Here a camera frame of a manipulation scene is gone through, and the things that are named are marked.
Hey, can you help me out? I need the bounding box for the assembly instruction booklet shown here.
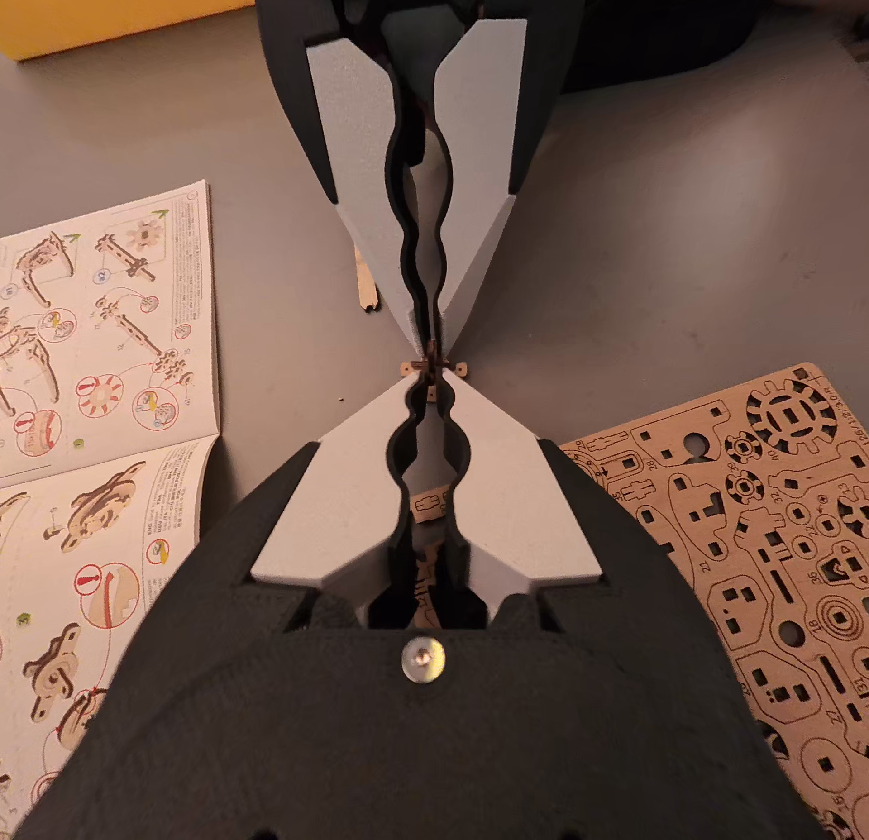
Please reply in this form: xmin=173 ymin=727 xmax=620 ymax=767
xmin=0 ymin=180 xmax=221 ymax=834

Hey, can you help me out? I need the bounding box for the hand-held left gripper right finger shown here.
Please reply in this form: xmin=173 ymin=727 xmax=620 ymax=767
xmin=436 ymin=370 xmax=603 ymax=625

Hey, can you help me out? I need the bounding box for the yellow box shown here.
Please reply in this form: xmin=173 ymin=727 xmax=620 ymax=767
xmin=0 ymin=0 xmax=255 ymax=62

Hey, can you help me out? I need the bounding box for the laser-cut wooden parts sheet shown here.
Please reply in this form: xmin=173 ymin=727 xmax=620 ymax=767
xmin=557 ymin=361 xmax=869 ymax=840
xmin=411 ymin=486 xmax=450 ymax=630

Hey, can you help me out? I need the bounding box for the thin wooden stick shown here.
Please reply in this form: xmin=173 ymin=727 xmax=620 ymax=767
xmin=354 ymin=246 xmax=381 ymax=313

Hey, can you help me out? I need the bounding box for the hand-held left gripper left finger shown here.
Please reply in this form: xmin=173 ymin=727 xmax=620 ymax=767
xmin=250 ymin=372 xmax=435 ymax=593

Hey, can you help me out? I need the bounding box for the small wooden model part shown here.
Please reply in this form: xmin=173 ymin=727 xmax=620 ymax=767
xmin=399 ymin=341 xmax=471 ymax=403

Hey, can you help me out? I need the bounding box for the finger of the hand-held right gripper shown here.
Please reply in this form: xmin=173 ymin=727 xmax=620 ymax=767
xmin=430 ymin=19 xmax=530 ymax=353
xmin=306 ymin=34 xmax=437 ymax=353

